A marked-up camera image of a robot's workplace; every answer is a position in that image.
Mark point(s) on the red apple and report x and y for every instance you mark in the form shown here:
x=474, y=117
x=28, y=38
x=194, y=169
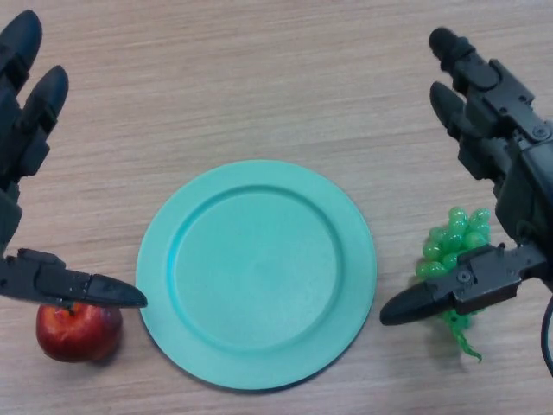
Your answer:
x=73, y=337

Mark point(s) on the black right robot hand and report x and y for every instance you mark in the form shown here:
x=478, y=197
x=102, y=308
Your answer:
x=527, y=194

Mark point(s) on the green grape bunch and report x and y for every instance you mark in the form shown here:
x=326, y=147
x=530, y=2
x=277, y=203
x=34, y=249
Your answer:
x=453, y=242

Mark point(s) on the green round plate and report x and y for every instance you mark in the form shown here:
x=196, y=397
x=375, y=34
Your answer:
x=259, y=276

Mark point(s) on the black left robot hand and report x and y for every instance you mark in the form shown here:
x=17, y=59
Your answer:
x=17, y=129

